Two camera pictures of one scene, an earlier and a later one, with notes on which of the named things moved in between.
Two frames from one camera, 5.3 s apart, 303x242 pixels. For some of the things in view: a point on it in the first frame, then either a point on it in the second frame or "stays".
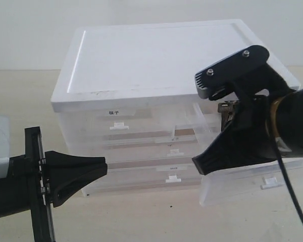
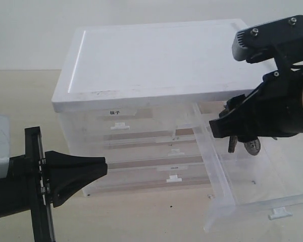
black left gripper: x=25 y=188 stays
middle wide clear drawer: x=150 y=150 stays
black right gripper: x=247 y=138 -> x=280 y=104
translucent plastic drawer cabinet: x=128 y=94 stays
